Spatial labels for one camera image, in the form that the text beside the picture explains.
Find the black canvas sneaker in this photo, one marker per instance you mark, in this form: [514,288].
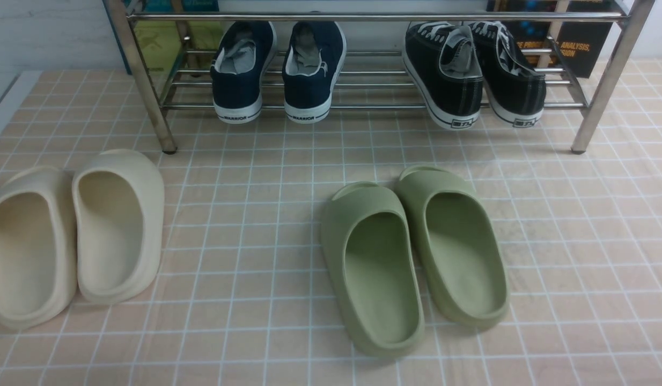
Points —
[515,91]
[441,59]

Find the yellow-green box behind rack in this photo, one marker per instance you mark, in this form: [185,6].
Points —
[159,40]

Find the stainless steel shoe rack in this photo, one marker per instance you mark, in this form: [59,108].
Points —
[631,21]

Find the left green foam slipper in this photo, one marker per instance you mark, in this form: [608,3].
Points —
[365,241]

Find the green foam slipper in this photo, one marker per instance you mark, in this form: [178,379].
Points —
[365,241]
[455,241]

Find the right navy canvas sneaker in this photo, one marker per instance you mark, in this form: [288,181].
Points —
[316,54]

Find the navy canvas sneaker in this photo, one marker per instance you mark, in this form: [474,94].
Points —
[244,54]
[316,54]

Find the right green foam slipper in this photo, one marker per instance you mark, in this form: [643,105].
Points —
[455,241]

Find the left navy canvas sneaker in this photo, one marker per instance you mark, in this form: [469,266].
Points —
[244,54]

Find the right beige foam slipper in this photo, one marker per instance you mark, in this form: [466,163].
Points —
[119,201]

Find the beige foam slipper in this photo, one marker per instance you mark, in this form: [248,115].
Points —
[119,201]
[38,262]

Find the black book orange text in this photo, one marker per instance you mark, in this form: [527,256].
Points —
[580,42]

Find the left beige foam slipper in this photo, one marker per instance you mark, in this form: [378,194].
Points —
[38,262]

